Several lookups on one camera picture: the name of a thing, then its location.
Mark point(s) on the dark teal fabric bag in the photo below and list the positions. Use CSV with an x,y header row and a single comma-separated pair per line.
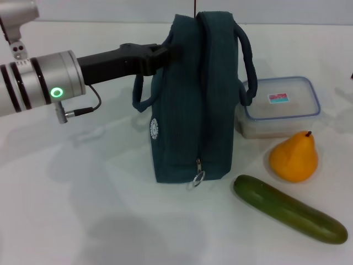
x,y
187,110

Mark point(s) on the green cucumber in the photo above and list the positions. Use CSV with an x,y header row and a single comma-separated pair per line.
x,y
289,212

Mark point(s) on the clear blue-rimmed food container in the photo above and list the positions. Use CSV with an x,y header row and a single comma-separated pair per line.
x,y
300,94

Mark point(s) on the orange pear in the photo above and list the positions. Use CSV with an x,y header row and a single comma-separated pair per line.
x,y
293,163

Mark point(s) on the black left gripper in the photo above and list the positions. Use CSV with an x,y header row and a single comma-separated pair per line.
x,y
110,64

